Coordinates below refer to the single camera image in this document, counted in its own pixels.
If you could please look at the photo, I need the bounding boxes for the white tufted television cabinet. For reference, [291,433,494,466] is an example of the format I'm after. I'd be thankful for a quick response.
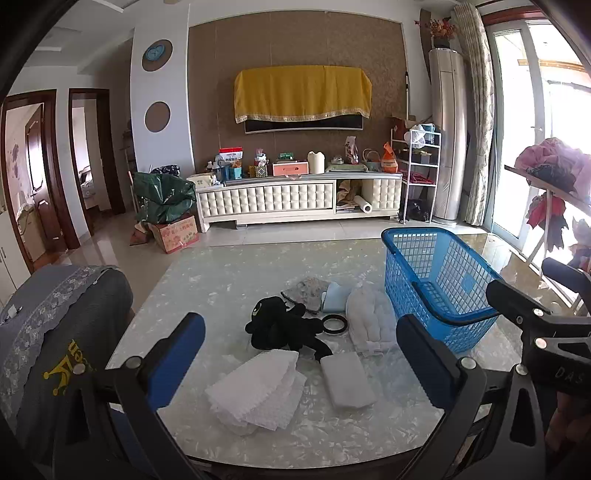
[195,172,403,232]

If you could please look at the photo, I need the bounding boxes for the chair with grey cover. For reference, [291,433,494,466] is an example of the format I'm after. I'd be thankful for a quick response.
[0,264,134,467]

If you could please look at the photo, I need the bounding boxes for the grey patterned cloth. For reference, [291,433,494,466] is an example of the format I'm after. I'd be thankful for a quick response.
[281,278,331,315]

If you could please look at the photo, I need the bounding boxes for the patterned beige curtain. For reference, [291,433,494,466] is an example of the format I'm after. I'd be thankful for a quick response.
[452,4,496,227]

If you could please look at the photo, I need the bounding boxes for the white standing air conditioner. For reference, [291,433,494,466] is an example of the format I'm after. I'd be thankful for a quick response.
[428,47,469,226]

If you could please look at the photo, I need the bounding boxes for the round brown wall decoration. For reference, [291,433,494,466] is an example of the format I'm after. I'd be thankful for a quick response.
[144,102,172,133]

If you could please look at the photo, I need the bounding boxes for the light blue folded cloth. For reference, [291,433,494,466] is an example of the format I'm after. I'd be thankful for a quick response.
[322,281,354,315]

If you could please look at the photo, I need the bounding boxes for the white fluffy towel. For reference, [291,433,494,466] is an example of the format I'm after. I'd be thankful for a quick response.
[346,282,400,356]

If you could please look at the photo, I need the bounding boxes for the artificial flowers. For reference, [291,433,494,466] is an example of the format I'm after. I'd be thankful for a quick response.
[427,17,458,40]

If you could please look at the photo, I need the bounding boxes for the blue plastic basket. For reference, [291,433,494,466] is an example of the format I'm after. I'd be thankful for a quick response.
[381,226,504,354]

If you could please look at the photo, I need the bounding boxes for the pink storage box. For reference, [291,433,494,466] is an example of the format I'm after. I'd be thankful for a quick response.
[272,161,309,177]

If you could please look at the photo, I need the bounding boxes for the red hanging cloth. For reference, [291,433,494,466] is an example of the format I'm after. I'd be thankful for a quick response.
[526,194,570,253]

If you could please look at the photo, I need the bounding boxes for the yellow television cover cloth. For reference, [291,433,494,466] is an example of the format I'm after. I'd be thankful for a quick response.
[234,66,373,124]

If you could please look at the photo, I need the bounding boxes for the white foam block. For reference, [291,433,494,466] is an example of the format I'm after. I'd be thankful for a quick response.
[320,353,377,411]

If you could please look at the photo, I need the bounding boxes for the clothes drying rack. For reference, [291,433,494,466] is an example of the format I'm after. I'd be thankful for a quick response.
[504,164,591,315]

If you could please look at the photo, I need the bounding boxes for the printed cardboard box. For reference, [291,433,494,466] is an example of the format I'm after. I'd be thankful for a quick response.
[150,216,200,254]

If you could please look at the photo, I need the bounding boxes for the white knitted cloth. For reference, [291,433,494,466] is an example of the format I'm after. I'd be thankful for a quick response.
[204,349,308,437]

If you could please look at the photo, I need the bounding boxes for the white metal shelf rack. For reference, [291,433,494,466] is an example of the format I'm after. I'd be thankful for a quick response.
[390,127,442,225]

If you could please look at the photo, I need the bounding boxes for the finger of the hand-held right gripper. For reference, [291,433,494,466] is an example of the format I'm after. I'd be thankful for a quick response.
[541,257,591,301]
[486,279,555,332]

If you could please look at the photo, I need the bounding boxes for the black plush toy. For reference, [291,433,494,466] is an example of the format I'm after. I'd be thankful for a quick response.
[245,298,334,361]

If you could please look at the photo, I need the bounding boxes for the blue wall clock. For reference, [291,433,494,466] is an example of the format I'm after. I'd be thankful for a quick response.
[142,39,174,72]

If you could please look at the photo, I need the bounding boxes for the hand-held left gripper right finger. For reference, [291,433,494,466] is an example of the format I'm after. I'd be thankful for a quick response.
[396,315,550,480]

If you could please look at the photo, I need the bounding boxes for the brown wooden door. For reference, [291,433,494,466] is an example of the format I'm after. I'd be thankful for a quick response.
[23,106,68,253]

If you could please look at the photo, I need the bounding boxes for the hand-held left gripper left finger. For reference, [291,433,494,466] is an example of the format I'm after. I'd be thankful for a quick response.
[53,312,206,480]

